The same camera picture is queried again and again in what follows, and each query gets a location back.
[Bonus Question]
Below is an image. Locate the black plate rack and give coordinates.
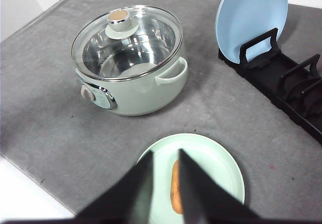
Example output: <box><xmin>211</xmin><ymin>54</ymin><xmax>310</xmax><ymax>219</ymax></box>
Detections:
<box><xmin>218</xmin><ymin>28</ymin><xmax>322</xmax><ymax>144</ymax></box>

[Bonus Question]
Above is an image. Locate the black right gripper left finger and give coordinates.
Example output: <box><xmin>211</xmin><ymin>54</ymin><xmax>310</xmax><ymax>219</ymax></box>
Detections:
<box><xmin>0</xmin><ymin>151</ymin><xmax>154</xmax><ymax>224</ymax></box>

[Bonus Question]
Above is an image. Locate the blue plate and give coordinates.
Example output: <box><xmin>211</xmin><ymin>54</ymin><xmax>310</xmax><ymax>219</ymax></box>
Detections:
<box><xmin>216</xmin><ymin>0</ymin><xmax>288</xmax><ymax>63</ymax></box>

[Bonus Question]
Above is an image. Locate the brown potato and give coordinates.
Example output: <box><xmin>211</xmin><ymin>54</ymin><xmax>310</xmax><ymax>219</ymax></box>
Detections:
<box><xmin>171</xmin><ymin>160</ymin><xmax>184</xmax><ymax>214</ymax></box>

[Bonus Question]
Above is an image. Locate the green electric steamer pot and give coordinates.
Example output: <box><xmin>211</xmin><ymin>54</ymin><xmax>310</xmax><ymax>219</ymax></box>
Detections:
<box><xmin>71</xmin><ymin>5</ymin><xmax>189</xmax><ymax>117</ymax></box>

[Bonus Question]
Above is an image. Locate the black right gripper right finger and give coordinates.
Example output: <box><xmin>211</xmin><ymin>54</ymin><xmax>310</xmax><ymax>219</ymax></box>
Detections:
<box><xmin>179</xmin><ymin>149</ymin><xmax>322</xmax><ymax>224</ymax></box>

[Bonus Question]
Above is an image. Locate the green plate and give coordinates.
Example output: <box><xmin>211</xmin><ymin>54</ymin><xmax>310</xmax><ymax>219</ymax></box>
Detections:
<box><xmin>139</xmin><ymin>133</ymin><xmax>245</xmax><ymax>224</ymax></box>

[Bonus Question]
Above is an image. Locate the glass pot lid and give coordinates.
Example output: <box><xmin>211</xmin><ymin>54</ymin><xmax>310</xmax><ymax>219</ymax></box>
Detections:
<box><xmin>71</xmin><ymin>5</ymin><xmax>183</xmax><ymax>81</ymax></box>

